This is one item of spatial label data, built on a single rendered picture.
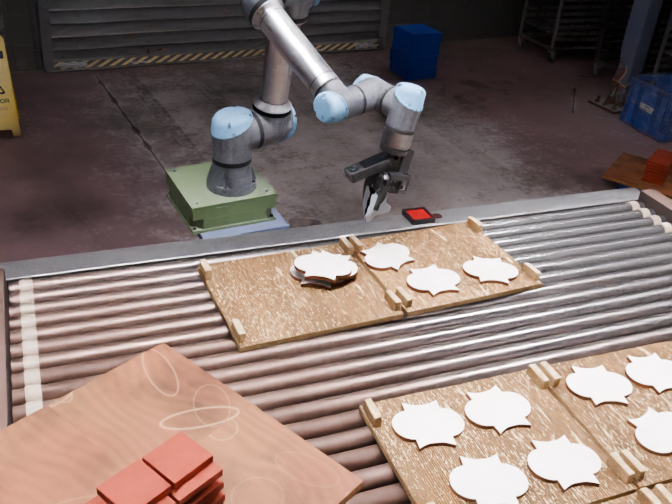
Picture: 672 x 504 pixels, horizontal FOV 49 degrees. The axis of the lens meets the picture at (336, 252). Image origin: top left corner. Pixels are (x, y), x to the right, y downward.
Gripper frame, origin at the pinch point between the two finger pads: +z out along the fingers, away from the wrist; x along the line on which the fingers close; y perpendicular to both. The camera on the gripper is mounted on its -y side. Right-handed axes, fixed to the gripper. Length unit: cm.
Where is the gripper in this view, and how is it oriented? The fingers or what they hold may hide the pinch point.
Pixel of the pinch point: (365, 217)
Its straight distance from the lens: 191.6
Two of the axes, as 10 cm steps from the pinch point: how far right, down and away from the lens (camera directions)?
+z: -2.5, 8.7, 4.3
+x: -4.2, -5.0, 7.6
